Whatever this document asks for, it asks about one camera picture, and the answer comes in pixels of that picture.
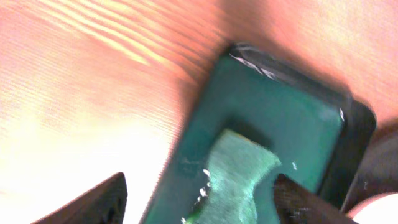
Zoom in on black round tray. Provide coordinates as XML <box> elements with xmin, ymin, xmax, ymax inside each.
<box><xmin>341</xmin><ymin>124</ymin><xmax>397</xmax><ymax>212</ymax></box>

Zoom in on white plate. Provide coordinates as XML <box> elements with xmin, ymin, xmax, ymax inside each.
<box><xmin>347</xmin><ymin>193</ymin><xmax>397</xmax><ymax>224</ymax></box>

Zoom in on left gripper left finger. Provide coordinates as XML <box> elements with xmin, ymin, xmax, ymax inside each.
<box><xmin>34</xmin><ymin>172</ymin><xmax>127</xmax><ymax>224</ymax></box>

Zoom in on green sponge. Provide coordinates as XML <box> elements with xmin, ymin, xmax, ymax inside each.
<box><xmin>185</xmin><ymin>129</ymin><xmax>281</xmax><ymax>224</ymax></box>

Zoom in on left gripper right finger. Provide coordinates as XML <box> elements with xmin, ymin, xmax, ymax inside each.
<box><xmin>273</xmin><ymin>174</ymin><xmax>358</xmax><ymax>224</ymax></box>

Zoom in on black rectangular tray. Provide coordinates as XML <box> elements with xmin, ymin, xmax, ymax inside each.
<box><xmin>142</xmin><ymin>43</ymin><xmax>376</xmax><ymax>223</ymax></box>

